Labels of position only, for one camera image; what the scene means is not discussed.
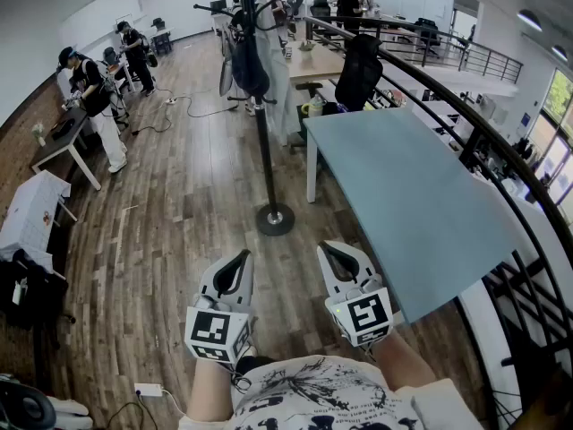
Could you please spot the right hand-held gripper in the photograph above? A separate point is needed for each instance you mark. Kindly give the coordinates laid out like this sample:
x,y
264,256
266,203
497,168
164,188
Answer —
x,y
365,316

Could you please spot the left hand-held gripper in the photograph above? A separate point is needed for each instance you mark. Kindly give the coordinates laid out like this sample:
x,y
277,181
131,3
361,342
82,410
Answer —
x,y
217,329

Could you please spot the black metal coat rack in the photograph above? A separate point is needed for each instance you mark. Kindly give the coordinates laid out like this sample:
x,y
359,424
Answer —
x,y
267,159

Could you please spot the dark blue bag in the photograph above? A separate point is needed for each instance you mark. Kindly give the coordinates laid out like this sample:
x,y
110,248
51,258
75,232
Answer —
x,y
248,72

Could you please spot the person's right forearm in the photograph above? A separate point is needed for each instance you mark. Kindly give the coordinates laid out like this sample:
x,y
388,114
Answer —
x,y
400,361

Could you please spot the person's left forearm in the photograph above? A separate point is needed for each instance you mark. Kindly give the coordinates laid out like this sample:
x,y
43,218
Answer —
x,y
208,388

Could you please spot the light blue table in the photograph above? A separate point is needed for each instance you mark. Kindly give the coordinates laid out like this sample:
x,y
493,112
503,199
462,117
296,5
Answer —
x,y
416,204

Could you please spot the person's white printed shirt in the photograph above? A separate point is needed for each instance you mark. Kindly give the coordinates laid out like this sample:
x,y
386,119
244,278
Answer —
x,y
313,401

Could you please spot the pale yellow jug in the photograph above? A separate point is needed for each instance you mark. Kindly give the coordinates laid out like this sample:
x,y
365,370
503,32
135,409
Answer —
x,y
313,107

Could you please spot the black mesh office chair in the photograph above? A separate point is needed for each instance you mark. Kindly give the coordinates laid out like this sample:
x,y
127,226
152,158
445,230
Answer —
x,y
359,74

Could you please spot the black curved metal railing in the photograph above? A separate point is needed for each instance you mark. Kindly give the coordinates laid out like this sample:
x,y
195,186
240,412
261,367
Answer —
x,y
501,146

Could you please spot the light grey hanging garment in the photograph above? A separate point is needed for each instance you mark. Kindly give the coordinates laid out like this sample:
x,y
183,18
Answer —
x,y
278,83

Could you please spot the pile of black bags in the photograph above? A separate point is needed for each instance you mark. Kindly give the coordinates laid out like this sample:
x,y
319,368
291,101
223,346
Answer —
x,y
27,289

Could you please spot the white cloth covered table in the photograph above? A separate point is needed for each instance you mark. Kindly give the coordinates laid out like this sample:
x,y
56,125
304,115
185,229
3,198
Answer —
x,y
29,217

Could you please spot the wooden table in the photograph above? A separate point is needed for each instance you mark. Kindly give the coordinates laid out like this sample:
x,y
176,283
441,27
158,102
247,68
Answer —
x,y
315,63

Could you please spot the dark top white leg desk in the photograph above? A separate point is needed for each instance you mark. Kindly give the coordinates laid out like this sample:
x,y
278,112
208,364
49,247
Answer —
x,y
62,143

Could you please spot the small potted plant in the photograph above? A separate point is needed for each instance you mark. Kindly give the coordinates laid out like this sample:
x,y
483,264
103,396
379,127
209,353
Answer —
x,y
307,50

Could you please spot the small flower vase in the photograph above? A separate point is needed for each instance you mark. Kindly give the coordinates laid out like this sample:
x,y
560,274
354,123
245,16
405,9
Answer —
x,y
39,133

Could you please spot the large glass window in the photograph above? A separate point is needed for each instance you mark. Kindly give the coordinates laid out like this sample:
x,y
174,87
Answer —
x,y
557,141

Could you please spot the round wall lamp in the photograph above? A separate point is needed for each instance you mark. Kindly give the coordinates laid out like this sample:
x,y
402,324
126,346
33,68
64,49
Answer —
x,y
529,19
559,52

